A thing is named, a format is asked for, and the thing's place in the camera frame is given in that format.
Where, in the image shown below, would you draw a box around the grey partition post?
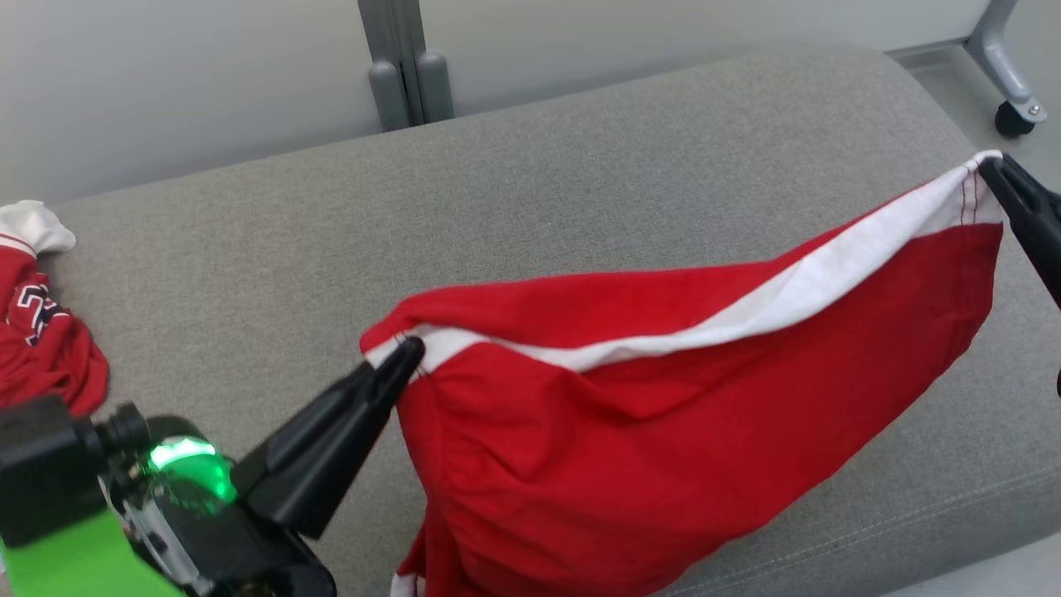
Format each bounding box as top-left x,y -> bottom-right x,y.
357,0 -> 456,133

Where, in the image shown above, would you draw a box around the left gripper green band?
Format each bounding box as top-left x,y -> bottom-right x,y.
0,336 -> 427,597

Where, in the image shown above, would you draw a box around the grey fabric sofa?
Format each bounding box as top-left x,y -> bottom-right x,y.
0,46 -> 1061,597

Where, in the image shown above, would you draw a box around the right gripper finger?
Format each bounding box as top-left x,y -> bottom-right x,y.
990,153 -> 1061,242
977,157 -> 1061,311

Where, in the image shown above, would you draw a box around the red jersey with white sleeve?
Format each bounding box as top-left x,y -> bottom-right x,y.
0,200 -> 111,417

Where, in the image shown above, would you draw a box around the grey leg with black caster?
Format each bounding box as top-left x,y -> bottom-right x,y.
963,0 -> 1048,138

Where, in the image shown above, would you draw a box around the red shorts with white trim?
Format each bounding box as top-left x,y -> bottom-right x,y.
360,149 -> 1006,597

